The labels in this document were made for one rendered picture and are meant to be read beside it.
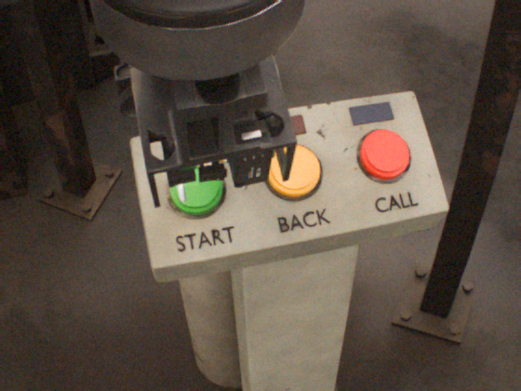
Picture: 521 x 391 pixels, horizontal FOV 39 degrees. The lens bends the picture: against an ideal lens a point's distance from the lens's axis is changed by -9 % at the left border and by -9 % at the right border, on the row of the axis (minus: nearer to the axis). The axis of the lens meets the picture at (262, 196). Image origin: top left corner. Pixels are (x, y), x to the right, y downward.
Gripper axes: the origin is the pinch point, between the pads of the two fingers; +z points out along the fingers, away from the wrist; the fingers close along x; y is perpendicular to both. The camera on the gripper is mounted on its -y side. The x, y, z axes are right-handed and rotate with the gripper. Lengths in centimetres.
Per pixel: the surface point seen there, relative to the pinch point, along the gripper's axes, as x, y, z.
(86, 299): -19, -9, 77
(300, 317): 6.9, 9.2, 24.8
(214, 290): 0.4, 1.0, 43.4
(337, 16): 40, -64, 98
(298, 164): 7.4, 0.0, 9.3
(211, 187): 0.7, 0.5, 9.2
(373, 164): 13.2, 1.2, 9.4
